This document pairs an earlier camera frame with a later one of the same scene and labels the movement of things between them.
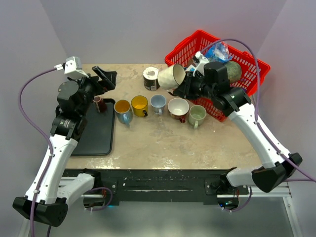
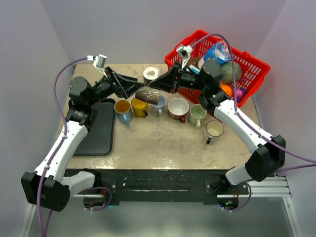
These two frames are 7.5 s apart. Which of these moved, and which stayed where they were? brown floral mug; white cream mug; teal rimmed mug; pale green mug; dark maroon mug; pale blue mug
Moved: dark maroon mug; white cream mug
Stayed: teal rimmed mug; pale blue mug; pale green mug; brown floral mug
